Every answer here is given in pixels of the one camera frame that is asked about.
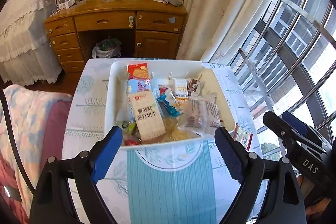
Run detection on large clear printed cake pack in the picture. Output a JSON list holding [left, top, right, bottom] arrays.
[[181, 93, 221, 136]]

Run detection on dark red snowflake snack packet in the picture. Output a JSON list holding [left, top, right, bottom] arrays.
[[187, 79, 202, 97]]

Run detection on puffed corn snack bag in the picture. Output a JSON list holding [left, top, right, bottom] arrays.
[[158, 117, 199, 143]]

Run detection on green small snack packet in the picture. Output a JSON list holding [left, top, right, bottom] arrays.
[[117, 121, 137, 135]]

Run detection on blue foil snack packet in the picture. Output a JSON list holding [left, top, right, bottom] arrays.
[[157, 98, 183, 118]]

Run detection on white clear rice cake bag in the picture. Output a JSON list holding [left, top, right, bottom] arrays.
[[116, 77, 133, 122]]

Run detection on beige soda cracker pack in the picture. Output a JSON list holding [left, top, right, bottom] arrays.
[[127, 90, 166, 142]]

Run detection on blue red biscuit pack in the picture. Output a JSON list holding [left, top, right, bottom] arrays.
[[126, 63, 151, 94]]

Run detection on nut candy clear packet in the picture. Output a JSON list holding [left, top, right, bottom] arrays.
[[123, 135, 141, 146]]

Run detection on red apple snack packet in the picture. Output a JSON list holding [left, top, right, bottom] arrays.
[[174, 79, 189, 103]]

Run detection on red striped chocolate snack packet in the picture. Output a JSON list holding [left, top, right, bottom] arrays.
[[158, 85, 176, 106]]

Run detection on person hand holding gripper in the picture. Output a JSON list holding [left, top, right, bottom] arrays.
[[297, 175, 331, 218]]

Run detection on beige red edged snack packet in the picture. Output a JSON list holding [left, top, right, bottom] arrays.
[[232, 123, 253, 151]]

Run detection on metal window guard bars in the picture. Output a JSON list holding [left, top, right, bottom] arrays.
[[230, 0, 335, 160]]

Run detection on pink sofa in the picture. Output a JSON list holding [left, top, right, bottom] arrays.
[[40, 101, 71, 171]]

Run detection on white plastic storage bin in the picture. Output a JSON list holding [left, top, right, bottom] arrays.
[[105, 60, 236, 149]]

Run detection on white lace covered furniture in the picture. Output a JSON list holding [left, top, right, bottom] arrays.
[[1, 0, 62, 86]]

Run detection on plastic bag under desk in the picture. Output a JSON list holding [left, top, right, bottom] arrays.
[[92, 38, 121, 59]]

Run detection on wooden desk with drawers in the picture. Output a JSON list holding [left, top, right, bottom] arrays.
[[45, 0, 187, 73]]

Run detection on white power strip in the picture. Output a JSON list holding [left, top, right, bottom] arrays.
[[58, 0, 75, 10]]

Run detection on black cable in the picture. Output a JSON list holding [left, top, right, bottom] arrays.
[[0, 87, 36, 195]]

